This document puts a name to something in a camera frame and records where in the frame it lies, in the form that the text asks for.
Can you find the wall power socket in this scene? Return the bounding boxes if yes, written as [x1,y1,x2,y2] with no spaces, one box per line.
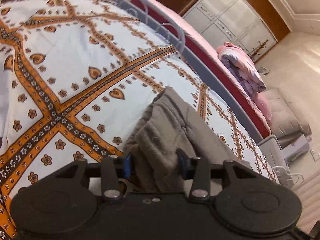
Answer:
[310,149,320,162]

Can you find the beige padded headboard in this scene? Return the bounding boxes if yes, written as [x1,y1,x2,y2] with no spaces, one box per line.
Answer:
[263,88,312,148]

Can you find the large pink bed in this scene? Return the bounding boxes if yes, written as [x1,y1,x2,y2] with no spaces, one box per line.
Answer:
[131,0,271,142]

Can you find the white cardboard box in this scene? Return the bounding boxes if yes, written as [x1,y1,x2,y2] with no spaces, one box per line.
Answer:
[281,135,310,164]

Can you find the wooden coat rack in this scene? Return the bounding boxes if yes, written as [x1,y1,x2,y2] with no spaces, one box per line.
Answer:
[248,39,268,59]

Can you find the orange heart patterned bedsheet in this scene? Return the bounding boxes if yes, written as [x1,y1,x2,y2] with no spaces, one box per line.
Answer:
[0,0,281,240]

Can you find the white nightstand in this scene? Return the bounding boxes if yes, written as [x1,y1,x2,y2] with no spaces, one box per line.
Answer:
[257,134,290,173]

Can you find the grey sweatpants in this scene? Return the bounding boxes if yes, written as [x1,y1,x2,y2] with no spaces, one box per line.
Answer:
[123,87,250,192]

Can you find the folded pink quilt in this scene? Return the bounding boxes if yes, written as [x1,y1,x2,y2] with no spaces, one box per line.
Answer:
[216,42,266,98]

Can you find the pink pillow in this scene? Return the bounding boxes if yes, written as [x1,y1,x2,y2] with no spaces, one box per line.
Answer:
[253,93,272,125]

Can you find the white sliding wardrobe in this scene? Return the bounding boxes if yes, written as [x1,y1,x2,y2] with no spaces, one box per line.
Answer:
[183,0,277,61]

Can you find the white metal daybed frame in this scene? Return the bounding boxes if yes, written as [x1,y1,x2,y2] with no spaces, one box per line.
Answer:
[0,0,304,188]

